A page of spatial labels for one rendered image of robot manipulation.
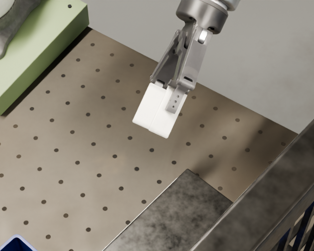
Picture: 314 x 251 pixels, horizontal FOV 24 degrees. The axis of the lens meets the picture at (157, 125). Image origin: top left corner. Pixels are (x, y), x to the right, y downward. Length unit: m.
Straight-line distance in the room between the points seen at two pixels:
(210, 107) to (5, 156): 0.40
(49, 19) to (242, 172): 0.51
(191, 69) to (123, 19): 1.53
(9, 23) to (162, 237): 0.70
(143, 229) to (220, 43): 1.61
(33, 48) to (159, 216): 0.64
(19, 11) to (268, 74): 1.11
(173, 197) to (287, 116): 1.40
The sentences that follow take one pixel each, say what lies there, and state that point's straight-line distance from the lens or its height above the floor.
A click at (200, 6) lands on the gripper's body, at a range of 1.08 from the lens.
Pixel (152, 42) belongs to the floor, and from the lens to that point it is 2.47.
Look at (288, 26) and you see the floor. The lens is 2.56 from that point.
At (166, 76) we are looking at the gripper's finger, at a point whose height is 0.94.
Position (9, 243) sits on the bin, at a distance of 1.20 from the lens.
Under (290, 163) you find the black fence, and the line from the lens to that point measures 0.36.
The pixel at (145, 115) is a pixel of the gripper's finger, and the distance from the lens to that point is 1.17.
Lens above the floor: 1.85
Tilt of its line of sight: 55 degrees down
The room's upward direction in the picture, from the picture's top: straight up
